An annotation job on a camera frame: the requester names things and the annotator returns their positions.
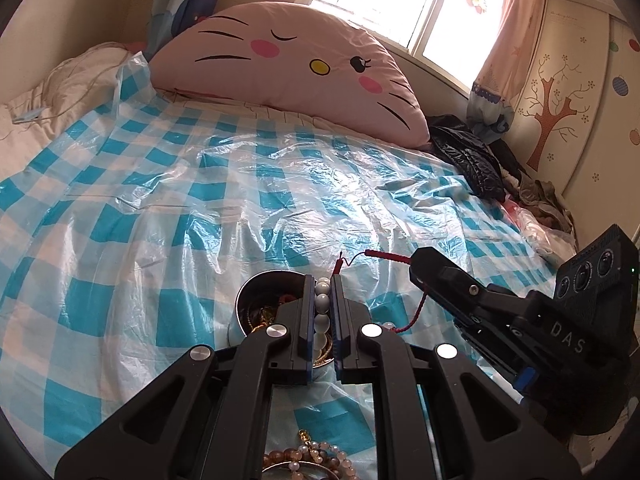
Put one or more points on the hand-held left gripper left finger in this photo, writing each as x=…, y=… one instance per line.
x=305, y=320

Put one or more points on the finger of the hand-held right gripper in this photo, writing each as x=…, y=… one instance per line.
x=492, y=345
x=450, y=280

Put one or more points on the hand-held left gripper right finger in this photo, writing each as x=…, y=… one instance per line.
x=340, y=320

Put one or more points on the round metal tin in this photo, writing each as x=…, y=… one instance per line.
x=250, y=305

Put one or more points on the pink plastic bag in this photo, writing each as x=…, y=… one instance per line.
x=535, y=230

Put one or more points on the black puffer jacket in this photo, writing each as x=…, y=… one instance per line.
x=470, y=160

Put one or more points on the pile of clothes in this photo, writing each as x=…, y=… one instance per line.
x=540, y=195

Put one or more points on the blue checked plastic sheet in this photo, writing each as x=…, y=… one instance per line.
x=200, y=200

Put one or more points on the wardrobe with tree sticker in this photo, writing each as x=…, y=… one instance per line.
x=590, y=110

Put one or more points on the pink cat face pillow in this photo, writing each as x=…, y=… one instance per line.
x=300, y=70

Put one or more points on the pink curtain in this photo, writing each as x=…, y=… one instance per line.
x=510, y=35

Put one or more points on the white striped quilt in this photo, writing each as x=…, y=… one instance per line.
x=60, y=85

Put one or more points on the blue cartoon curtain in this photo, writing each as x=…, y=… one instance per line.
x=175, y=5

